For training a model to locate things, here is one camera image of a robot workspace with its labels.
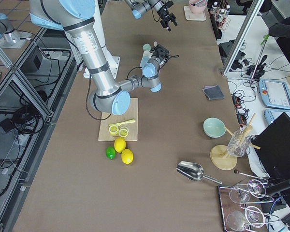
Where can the lemon slice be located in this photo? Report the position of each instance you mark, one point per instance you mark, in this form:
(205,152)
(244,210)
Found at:
(113,130)
(123,131)

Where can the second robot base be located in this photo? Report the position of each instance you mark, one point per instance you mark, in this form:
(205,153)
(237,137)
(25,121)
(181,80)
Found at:
(9,37)

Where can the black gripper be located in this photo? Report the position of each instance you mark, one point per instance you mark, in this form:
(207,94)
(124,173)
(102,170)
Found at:
(156,52)
(165,16)

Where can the pink bowl of ice cubes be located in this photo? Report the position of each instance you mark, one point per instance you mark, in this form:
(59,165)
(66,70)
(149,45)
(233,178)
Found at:
(197,6)

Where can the wine glass rack tray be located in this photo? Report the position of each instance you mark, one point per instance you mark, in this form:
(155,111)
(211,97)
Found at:
(247,207)

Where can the black monitor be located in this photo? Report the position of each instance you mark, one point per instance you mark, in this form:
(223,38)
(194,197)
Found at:
(274,143)

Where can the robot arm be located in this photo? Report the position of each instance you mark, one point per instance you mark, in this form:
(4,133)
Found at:
(139,9)
(110,96)

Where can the cream plastic tray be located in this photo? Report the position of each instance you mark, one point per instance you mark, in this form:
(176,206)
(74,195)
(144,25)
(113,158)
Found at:
(189,16)

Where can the yellow plastic knife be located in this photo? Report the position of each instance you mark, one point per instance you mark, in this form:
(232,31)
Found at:
(123,123)

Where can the mint green cup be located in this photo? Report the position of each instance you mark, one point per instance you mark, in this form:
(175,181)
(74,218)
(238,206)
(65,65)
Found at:
(146,47)

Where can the wooden stand with round base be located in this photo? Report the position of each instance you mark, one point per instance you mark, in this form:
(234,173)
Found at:
(220,156)

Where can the grey folded cloth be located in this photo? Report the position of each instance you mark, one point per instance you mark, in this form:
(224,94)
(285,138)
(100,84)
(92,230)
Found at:
(213,92)

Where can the aluminium frame post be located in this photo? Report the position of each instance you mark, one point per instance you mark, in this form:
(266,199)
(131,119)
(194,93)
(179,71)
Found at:
(247,23)

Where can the small white bottle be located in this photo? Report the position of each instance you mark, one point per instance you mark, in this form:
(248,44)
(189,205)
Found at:
(227,10)
(214,9)
(221,15)

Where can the light blue cup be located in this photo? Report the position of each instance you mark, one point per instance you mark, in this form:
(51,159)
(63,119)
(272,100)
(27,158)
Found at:
(145,58)

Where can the black power strip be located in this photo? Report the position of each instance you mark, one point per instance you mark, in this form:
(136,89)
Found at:
(240,112)

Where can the green bowl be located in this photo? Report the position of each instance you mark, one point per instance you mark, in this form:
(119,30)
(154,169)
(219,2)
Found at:
(214,127)

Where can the clear glass on stand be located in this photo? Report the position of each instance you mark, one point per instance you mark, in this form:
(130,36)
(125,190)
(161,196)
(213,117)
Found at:
(238,144)

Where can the shiny metal scoop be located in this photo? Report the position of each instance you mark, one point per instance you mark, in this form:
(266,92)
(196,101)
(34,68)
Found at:
(194,171)

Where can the wooden cutting board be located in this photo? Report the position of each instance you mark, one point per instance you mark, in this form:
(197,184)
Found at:
(132,113)

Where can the yellow lemon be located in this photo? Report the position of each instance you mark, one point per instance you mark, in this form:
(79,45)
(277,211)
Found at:
(127,156)
(119,144)

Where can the green lime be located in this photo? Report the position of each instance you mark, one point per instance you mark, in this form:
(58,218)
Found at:
(110,153)

